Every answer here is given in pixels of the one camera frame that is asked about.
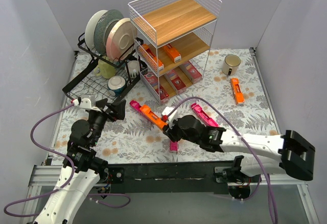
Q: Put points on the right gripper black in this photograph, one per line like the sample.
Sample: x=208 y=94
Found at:
x=171 y=131

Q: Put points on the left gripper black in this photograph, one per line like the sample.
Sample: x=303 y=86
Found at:
x=108 y=112

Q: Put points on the magenta toothpaste box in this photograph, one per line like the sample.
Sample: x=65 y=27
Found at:
x=173 y=147
x=135 y=105
x=203 y=116

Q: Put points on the orange toothpaste box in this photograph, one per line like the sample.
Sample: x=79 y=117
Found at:
x=172 y=52
x=238 y=95
x=152 y=117
x=152 y=60

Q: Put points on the red 3D toothpaste box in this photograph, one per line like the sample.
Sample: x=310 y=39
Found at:
x=191 y=72
x=175 y=81
x=156 y=89

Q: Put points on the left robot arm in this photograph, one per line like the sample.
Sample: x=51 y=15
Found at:
x=81 y=168

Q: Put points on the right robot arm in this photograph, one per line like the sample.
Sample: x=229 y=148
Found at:
x=289 y=154

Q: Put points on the white and teal bowl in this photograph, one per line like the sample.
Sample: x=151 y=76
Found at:
x=116 y=85

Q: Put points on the pale yellow mug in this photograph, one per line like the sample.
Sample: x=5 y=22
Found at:
x=104 y=69

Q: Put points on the white upside-down cup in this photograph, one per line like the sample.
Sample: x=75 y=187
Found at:
x=133 y=68

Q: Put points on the pink and cream plate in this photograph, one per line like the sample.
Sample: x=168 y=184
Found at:
x=120 y=40

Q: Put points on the cream white plate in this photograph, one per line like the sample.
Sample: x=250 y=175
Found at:
x=90 y=28

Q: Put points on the grey green patterned plate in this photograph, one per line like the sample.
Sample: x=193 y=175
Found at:
x=103 y=27

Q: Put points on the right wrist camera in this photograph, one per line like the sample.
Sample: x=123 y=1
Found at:
x=168 y=114

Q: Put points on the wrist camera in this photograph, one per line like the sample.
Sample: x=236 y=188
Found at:
x=86 y=102
x=168 y=114

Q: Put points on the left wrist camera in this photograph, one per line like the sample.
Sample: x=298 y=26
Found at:
x=86 y=102

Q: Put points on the black wire dish rack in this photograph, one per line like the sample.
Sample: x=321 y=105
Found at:
x=88 y=83

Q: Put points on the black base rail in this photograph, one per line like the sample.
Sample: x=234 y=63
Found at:
x=174 y=177

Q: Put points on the cream mug black handle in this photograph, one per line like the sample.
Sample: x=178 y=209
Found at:
x=231 y=64

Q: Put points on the white wire three-tier shelf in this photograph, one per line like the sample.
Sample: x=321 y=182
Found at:
x=188 y=25

